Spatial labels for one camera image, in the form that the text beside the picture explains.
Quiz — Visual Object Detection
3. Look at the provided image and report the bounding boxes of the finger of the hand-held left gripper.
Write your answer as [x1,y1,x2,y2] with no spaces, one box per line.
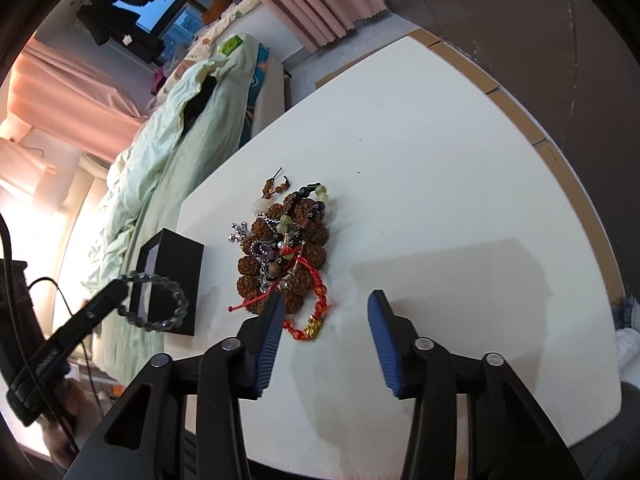
[47,279,130,350]

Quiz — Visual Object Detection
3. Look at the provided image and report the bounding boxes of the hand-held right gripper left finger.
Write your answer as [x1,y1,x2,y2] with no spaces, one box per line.
[64,290,287,480]

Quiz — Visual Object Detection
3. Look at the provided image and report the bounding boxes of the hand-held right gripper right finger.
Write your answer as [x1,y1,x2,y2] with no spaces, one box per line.
[367,289,586,480]

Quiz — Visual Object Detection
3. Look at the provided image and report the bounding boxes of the red cord bracelet gold beads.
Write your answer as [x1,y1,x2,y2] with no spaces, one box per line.
[227,244,329,343]

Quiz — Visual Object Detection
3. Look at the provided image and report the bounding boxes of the grey glass bead bracelet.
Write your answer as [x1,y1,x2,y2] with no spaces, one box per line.
[117,271,191,332]

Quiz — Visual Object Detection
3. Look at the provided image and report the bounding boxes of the black jewelry box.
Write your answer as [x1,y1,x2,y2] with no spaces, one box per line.
[123,228,206,337]

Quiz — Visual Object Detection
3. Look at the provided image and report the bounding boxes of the silver chain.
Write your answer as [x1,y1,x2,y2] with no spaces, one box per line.
[227,215,281,292]

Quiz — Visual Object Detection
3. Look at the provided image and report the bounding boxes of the small brown bead string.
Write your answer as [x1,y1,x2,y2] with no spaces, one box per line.
[262,167,293,202]

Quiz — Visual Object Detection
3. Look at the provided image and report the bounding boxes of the black and green bead bracelet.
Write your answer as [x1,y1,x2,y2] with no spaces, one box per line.
[272,183,332,261]

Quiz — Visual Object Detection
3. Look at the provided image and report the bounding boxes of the person's left hand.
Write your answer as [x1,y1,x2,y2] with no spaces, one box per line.
[41,381,103,467]

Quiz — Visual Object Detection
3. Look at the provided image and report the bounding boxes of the light green quilt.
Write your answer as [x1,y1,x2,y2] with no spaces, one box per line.
[82,57,232,291]

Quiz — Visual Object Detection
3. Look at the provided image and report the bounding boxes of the white table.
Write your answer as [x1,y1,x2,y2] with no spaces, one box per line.
[160,30,626,476]

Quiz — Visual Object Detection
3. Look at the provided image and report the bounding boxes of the pink curtain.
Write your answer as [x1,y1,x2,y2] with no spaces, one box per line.
[7,37,151,163]
[215,0,396,53]

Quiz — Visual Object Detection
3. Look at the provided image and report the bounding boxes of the bed with green sheet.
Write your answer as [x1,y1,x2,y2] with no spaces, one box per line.
[60,35,292,391]

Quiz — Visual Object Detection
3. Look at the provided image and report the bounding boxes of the black cloth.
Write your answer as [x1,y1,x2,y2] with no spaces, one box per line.
[182,76,221,133]

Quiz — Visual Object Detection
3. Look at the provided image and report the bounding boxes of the brown cardboard sheets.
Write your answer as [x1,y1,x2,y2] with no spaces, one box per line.
[315,27,628,311]

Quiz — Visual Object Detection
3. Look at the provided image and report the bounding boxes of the white printed blanket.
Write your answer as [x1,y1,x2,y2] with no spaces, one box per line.
[147,0,263,111]

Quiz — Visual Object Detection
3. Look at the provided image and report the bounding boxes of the hanging dark clothes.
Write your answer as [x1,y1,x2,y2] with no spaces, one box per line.
[77,0,201,63]

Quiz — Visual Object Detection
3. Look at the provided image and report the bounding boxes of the small green box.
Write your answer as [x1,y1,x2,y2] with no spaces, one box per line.
[217,35,246,57]

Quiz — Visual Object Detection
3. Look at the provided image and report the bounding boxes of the window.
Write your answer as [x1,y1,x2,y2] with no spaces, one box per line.
[112,0,236,66]

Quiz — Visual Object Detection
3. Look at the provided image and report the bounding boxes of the orange item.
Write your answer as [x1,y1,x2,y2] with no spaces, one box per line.
[202,0,228,26]

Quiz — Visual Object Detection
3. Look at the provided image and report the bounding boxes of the dark brown wardrobe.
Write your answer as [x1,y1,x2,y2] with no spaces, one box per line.
[390,0,640,301]

